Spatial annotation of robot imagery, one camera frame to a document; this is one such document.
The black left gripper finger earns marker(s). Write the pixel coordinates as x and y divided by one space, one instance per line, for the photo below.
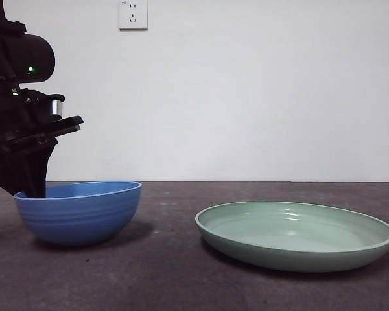
6 171
39 175

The blue ribbed bowl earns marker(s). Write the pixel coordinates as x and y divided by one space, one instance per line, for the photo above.
81 220

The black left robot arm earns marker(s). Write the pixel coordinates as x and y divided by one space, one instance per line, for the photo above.
35 55

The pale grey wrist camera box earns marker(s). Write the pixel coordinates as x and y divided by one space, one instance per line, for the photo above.
57 107

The green round plate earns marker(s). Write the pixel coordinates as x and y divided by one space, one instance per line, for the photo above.
295 256

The white wall socket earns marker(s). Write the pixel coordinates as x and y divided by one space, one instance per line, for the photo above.
133 16

